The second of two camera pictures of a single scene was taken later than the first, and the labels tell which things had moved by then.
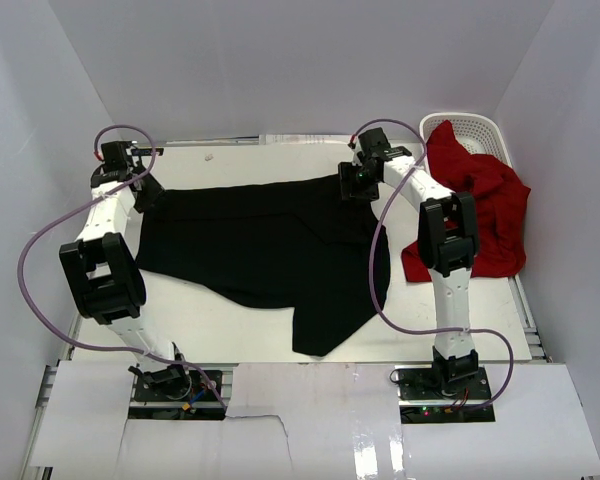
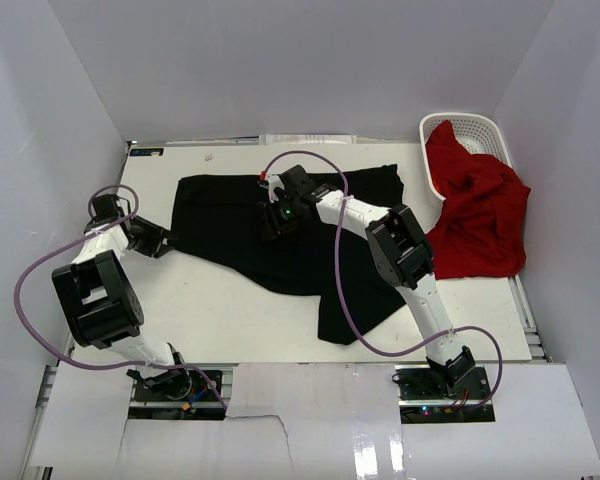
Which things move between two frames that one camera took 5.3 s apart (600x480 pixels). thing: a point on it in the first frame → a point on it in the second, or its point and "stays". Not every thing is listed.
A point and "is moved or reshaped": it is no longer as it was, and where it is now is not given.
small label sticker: (147, 151) stays
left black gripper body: (151, 191) → (147, 237)
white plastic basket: (478, 133) stays
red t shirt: (501, 202) stays
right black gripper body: (361, 187) → (286, 214)
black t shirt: (300, 245) is moved or reshaped
